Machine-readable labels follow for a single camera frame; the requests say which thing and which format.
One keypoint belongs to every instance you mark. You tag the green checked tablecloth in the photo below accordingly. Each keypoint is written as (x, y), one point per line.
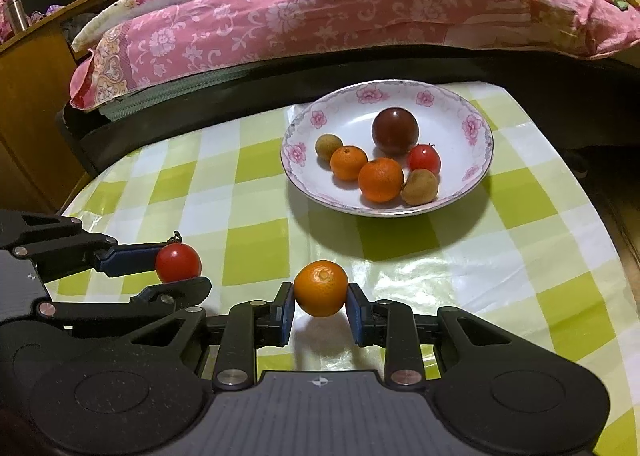
(240, 216)

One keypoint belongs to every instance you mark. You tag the brown longan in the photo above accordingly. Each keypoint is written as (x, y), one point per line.
(419, 187)
(329, 145)

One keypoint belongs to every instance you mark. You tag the small orange mandarin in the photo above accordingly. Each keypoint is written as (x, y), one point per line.
(320, 288)

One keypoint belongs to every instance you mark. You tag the red cherry tomato with stem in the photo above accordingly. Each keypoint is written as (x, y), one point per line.
(178, 262)

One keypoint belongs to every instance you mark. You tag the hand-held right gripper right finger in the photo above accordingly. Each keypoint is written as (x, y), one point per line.
(355, 317)

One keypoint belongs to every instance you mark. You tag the dark red tomato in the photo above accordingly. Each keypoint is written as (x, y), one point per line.
(395, 130)

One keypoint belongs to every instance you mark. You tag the wooden cabinet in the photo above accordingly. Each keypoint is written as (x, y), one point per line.
(30, 110)

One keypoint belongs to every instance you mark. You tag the medium orange mandarin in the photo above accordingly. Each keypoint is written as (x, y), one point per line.
(348, 162)

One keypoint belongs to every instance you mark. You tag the metal flask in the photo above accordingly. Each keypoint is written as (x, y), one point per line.
(16, 13)

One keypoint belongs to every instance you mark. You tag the pink floral blanket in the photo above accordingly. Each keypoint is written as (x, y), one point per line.
(350, 10)

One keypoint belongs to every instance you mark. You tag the large orange mandarin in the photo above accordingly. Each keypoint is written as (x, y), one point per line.
(381, 179)

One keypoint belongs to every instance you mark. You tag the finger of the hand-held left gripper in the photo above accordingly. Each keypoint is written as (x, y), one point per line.
(175, 292)
(127, 259)

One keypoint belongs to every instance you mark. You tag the white floral rimmed plate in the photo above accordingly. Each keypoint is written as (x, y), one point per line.
(440, 110)

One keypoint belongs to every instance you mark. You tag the dark bed frame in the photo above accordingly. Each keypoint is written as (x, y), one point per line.
(250, 91)

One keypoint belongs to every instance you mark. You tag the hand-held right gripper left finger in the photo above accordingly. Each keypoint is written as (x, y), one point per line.
(286, 317)

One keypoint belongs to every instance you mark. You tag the grey mattress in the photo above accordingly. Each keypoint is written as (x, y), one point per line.
(165, 93)

